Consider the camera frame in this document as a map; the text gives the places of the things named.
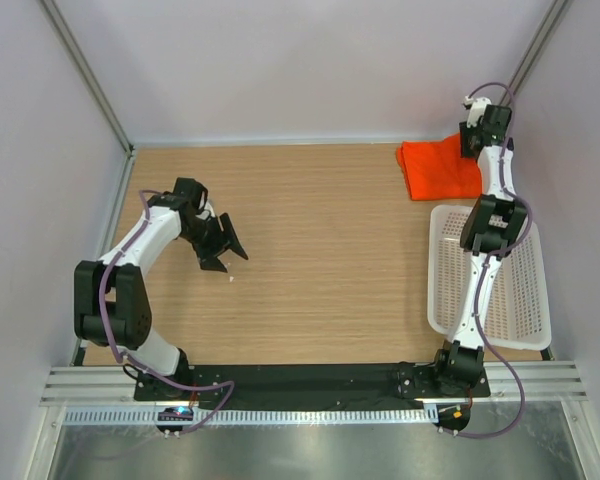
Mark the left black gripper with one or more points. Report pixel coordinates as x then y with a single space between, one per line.
222 240

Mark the aluminium rail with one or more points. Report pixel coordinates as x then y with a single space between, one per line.
102 385

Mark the right aluminium frame post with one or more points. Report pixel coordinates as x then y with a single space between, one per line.
530 59

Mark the aluminium frame post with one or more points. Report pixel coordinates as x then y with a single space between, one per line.
530 59
63 30

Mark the slotted cable duct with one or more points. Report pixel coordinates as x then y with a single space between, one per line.
180 416

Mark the orange t shirt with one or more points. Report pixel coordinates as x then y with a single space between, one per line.
435 170

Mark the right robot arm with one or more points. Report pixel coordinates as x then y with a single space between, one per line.
497 223

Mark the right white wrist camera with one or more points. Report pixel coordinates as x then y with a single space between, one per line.
476 107

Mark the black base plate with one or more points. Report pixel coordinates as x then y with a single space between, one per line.
333 387

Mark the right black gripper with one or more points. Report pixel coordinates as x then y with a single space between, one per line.
463 130

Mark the white plastic basket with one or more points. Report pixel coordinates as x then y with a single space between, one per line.
518 315

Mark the left aluminium frame post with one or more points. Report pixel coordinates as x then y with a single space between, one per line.
63 30

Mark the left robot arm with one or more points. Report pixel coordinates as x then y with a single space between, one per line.
111 304

